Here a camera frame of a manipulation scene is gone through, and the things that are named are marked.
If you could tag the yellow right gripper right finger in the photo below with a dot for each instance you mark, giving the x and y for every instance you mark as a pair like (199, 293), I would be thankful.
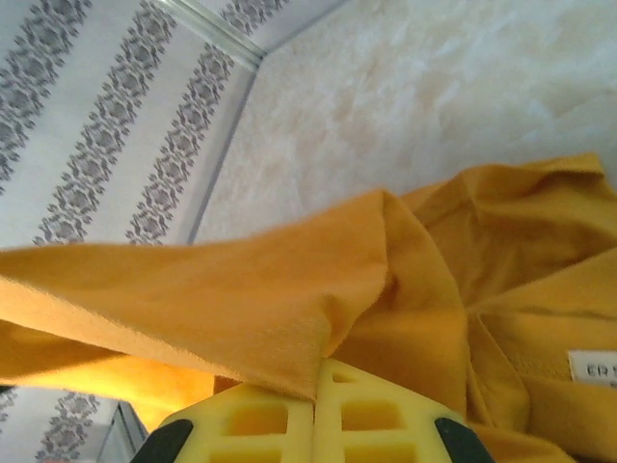
(414, 410)

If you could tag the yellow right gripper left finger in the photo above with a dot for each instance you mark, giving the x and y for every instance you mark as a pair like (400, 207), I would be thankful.
(299, 434)

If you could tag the yellow orange t-shirt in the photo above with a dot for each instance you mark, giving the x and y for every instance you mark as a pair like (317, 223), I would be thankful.
(337, 270)

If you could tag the aluminium frame bottom rail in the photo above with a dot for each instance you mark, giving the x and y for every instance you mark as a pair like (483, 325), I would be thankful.
(226, 144)

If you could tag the aluminium frame post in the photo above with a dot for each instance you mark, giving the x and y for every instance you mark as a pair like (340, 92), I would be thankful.
(217, 34)

